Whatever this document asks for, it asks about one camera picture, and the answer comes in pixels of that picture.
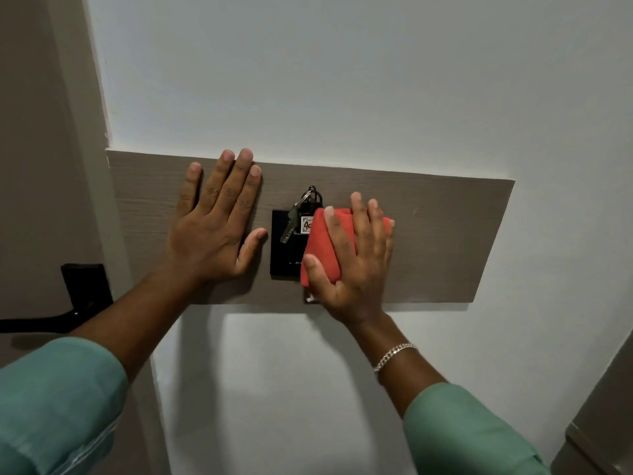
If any brown door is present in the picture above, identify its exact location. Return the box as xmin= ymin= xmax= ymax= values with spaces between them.
xmin=0 ymin=0 xmax=115 ymax=369

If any black wall key card holder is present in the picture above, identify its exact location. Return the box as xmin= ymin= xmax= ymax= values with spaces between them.
xmin=269 ymin=209 xmax=310 ymax=280

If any person's right hand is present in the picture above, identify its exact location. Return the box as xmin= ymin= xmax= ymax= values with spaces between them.
xmin=302 ymin=192 xmax=396 ymax=326

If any black key tag white label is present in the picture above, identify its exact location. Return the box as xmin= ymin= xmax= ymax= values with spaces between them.
xmin=296 ymin=186 xmax=323 ymax=237

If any grey door frame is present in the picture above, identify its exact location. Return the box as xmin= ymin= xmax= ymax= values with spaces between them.
xmin=47 ymin=0 xmax=172 ymax=475

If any person's left hand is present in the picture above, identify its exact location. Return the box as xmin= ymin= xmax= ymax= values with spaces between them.
xmin=167 ymin=148 xmax=269 ymax=288

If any silver chain bracelet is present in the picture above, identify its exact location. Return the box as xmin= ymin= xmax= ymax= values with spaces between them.
xmin=373 ymin=343 xmax=418 ymax=376

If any red cleaning cloth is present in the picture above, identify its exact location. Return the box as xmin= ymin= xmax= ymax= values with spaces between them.
xmin=300 ymin=207 xmax=392 ymax=303

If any grey-brown wooden wall panel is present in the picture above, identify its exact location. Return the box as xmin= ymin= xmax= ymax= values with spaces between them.
xmin=106 ymin=149 xmax=516 ymax=306

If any green sleeve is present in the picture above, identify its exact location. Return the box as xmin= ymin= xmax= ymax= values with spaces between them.
xmin=0 ymin=336 xmax=131 ymax=475
xmin=402 ymin=382 xmax=553 ymax=475

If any person's left forearm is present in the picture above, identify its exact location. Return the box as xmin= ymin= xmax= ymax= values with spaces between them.
xmin=68 ymin=264 xmax=211 ymax=384

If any person's right forearm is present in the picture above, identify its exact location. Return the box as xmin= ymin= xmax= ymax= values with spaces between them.
xmin=346 ymin=311 xmax=449 ymax=420

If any silver key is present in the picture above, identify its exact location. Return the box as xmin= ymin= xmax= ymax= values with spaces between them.
xmin=279 ymin=203 xmax=303 ymax=245

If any green right sleeve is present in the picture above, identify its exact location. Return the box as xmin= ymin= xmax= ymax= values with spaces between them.
xmin=402 ymin=382 xmax=553 ymax=475

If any green left sleeve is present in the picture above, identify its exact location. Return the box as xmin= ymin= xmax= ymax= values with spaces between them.
xmin=0 ymin=336 xmax=131 ymax=475

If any black door handle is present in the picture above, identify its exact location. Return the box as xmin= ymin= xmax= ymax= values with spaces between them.
xmin=0 ymin=263 xmax=115 ymax=335

